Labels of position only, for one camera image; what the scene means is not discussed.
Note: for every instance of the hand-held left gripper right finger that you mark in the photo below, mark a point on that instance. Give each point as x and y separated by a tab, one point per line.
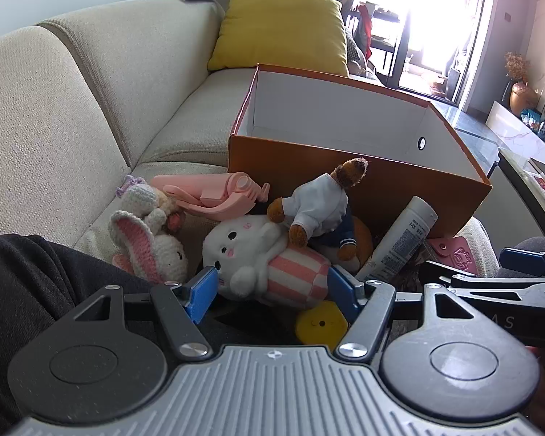
345	295

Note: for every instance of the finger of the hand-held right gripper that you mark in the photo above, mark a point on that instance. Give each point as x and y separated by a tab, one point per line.
504	282
524	261

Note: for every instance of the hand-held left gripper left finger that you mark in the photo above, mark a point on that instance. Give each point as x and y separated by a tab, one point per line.
202	297

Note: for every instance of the orange plush blue sailor outfit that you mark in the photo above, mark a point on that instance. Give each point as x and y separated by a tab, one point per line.
361	240

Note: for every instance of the pink wallet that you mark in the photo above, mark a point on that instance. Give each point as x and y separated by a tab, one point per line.
454	254

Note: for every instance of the white pink crochet bunny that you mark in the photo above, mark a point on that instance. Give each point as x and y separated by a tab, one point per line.
163	254

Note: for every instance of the white bunny plush striped cup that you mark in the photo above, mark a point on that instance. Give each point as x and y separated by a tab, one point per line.
240	240

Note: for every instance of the brown bear plush white shirt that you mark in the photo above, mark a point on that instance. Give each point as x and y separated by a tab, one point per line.
315	200

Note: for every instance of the pink folding handheld fan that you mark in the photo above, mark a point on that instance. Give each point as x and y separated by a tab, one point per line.
227	190

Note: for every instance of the crochet doll with purple bow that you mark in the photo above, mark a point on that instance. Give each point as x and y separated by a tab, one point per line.
141	197

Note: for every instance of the orange cardboard box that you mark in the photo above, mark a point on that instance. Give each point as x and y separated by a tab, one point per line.
413	179

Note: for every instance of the white marble cabinet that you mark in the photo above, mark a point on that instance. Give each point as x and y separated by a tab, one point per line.
508	122

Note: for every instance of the copper vase with dried flowers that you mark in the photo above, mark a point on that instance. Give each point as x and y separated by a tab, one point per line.
522	95

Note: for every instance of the beige fabric sofa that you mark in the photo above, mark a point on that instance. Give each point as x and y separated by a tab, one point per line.
118	100

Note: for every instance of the grey checked cushion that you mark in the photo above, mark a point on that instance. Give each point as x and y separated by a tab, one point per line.
356	50

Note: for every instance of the red cloth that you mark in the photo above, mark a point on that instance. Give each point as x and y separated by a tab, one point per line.
365	27

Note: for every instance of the yellow cushion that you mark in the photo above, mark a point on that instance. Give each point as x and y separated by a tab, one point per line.
277	32

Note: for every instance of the black metal table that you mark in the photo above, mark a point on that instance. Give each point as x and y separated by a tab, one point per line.
390	16

